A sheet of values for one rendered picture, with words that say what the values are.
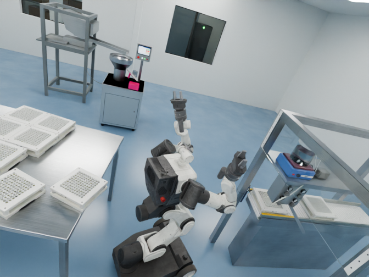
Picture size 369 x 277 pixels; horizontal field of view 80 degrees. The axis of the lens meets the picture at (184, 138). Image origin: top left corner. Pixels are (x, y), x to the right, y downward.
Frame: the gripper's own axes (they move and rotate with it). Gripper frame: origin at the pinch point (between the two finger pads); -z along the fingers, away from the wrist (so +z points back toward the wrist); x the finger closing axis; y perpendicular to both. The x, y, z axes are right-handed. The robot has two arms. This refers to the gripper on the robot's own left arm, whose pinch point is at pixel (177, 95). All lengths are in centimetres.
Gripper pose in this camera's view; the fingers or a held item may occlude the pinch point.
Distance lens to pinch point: 158.6
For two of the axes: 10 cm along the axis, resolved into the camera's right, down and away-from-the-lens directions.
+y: -4.9, 4.5, -7.4
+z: 1.3, 8.8, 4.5
